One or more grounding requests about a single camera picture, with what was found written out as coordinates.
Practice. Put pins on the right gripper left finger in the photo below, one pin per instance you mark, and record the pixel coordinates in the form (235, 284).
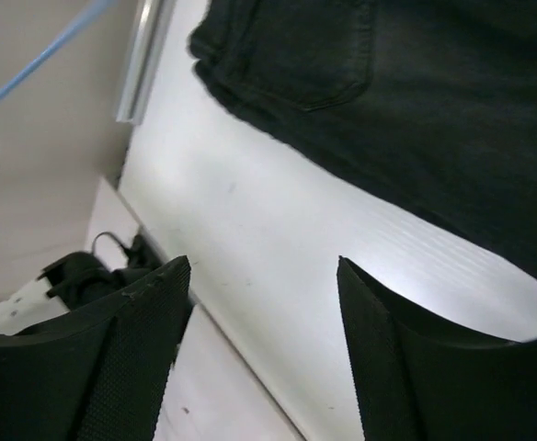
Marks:
(98, 372)

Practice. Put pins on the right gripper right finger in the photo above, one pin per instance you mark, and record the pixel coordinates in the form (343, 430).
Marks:
(418, 376)

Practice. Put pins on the black trousers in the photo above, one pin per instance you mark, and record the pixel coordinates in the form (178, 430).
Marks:
(428, 105)

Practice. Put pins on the light blue wire hanger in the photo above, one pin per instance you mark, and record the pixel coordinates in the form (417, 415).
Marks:
(88, 15)

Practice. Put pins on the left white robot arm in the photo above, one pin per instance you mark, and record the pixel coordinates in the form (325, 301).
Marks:
(75, 280)

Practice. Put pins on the aluminium frame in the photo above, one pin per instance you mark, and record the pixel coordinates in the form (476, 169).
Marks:
(148, 34)

